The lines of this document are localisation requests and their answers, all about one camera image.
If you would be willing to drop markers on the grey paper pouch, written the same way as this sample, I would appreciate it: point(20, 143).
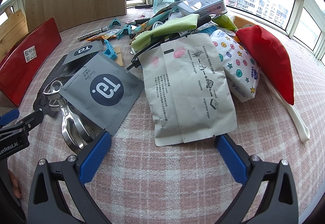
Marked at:
point(188, 92)

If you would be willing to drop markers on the grey clear-lid case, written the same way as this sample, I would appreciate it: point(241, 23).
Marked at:
point(203, 4)

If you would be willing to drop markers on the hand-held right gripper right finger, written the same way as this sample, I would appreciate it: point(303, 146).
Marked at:
point(232, 158)

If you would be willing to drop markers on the red cloth pouch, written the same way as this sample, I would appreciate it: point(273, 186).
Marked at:
point(266, 56)

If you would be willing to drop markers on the wooden clothespin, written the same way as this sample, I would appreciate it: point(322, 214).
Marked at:
point(118, 55)

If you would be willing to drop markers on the silver metal garlic press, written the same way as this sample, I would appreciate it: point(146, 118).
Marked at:
point(73, 125)

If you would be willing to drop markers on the blue plastic clip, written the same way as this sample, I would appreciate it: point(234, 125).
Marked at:
point(110, 50)

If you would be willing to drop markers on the black packet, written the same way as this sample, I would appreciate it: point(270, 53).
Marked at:
point(53, 77)

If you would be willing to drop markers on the green tube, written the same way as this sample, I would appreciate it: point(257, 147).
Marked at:
point(224, 21)

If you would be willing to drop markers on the person's left hand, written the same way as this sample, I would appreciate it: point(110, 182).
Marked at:
point(15, 184)

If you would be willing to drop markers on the light wooden crate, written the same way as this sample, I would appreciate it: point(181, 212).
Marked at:
point(12, 28)

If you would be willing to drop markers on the pink plaid tablecloth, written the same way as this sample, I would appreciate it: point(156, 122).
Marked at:
point(157, 175)

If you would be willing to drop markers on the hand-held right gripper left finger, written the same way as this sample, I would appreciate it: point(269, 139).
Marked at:
point(94, 156)

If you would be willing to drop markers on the white plastic strip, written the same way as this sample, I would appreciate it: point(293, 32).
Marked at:
point(299, 125)

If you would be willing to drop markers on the grey round-logo sachet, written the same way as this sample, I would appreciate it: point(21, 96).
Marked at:
point(106, 92)
point(83, 50)

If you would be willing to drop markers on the red cardboard box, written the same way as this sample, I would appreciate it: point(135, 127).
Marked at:
point(30, 61)

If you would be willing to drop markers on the small orange sachet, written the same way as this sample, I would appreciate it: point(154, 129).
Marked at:
point(106, 35)

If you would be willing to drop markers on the light green cloth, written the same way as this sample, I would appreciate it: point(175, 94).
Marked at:
point(172, 27)

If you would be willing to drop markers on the dotted tissue pack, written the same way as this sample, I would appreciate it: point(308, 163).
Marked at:
point(236, 61)

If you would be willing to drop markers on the teal plastic clip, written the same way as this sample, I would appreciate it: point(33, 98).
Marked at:
point(124, 31)
point(115, 22)

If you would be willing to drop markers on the teal plastic bottle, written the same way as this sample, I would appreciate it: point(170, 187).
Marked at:
point(165, 0)

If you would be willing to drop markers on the patterned pen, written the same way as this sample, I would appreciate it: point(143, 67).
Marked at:
point(92, 33)

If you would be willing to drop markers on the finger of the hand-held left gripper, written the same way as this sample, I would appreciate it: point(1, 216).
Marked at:
point(10, 115)
point(33, 117)

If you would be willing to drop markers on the orange tissue pack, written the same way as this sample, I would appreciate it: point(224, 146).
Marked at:
point(242, 21)

